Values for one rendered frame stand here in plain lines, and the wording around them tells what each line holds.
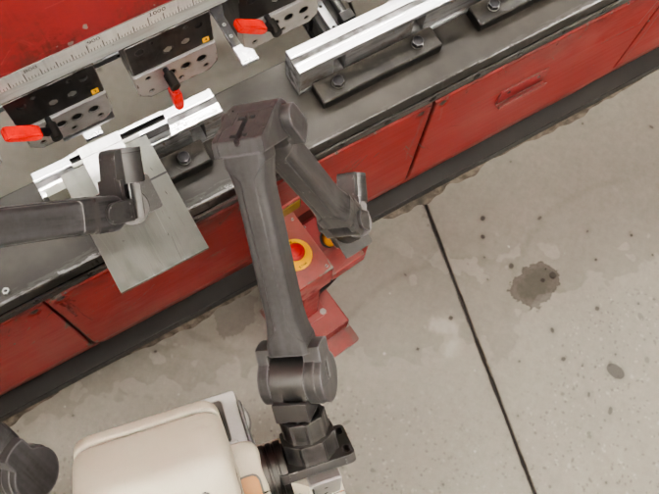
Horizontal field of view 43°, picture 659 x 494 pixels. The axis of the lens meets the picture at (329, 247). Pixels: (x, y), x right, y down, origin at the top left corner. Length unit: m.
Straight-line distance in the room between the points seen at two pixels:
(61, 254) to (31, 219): 0.49
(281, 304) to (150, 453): 0.27
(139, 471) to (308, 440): 0.26
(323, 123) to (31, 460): 0.93
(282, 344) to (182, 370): 1.34
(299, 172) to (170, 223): 0.37
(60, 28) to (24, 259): 0.63
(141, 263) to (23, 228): 0.38
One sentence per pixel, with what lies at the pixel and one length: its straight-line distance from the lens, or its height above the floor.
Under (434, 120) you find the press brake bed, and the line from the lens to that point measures 2.06.
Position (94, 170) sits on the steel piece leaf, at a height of 1.00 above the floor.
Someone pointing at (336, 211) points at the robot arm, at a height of 1.14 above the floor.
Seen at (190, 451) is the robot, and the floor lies 1.37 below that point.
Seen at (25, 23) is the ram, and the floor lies 1.50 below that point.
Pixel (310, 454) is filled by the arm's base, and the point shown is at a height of 1.23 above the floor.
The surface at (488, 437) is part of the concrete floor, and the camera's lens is 2.56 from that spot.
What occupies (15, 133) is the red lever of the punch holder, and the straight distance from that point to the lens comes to 1.36.
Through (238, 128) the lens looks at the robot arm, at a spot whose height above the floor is 1.44.
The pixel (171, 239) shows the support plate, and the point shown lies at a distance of 1.57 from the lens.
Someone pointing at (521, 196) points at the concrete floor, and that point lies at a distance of 2.77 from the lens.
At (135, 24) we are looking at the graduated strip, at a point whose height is 1.39.
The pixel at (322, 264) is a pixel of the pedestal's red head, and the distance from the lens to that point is 1.78.
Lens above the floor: 2.49
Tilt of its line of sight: 72 degrees down
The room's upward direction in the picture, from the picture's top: 9 degrees clockwise
